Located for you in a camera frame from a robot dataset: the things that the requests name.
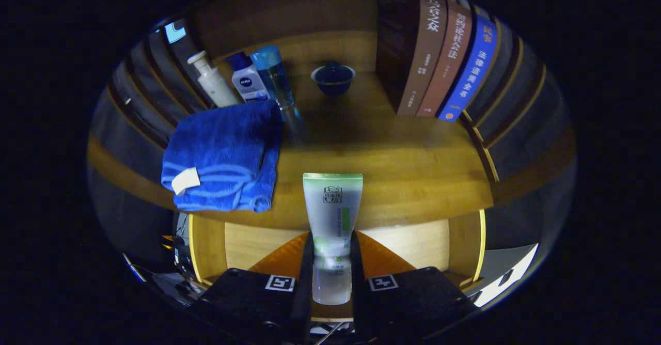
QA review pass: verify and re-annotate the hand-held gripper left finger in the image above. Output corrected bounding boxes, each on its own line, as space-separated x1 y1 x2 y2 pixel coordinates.
188 231 314 345

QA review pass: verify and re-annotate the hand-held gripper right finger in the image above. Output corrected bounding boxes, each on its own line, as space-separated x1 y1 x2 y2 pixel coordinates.
350 230 478 343

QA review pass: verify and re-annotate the wooden drawer with black knob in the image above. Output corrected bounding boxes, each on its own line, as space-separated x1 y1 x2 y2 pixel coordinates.
187 208 487 321

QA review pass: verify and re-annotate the white green tube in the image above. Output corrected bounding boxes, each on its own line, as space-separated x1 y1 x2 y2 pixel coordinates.
303 173 364 305

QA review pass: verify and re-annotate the wooden countertop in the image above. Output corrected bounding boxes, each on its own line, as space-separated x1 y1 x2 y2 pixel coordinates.
87 30 577 230

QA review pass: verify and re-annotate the wooden cabinet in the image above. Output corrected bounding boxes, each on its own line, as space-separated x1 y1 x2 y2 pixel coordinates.
88 0 577 242

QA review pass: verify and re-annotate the folded blue towel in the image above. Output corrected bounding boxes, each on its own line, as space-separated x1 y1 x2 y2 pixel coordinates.
161 100 283 213

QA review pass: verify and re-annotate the white pump bottle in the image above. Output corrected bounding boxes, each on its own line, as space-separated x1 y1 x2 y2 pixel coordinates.
187 51 239 108

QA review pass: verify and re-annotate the white lotion bottle blue cap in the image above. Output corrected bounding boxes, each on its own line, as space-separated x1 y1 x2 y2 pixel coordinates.
226 52 269 102

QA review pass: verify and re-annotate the clear blue bottle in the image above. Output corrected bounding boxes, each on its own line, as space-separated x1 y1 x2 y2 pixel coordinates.
250 45 305 139

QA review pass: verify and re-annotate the blue book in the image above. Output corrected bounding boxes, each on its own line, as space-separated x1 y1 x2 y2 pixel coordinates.
437 14 498 122

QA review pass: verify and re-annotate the blue lidded teacup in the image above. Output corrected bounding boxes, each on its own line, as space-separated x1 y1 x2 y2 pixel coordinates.
311 61 356 98

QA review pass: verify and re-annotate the reddish brown book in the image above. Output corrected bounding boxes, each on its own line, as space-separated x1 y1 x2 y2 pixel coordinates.
416 0 473 117

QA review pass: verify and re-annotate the dark brown book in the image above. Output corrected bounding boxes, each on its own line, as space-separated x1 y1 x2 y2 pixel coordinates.
375 0 448 116

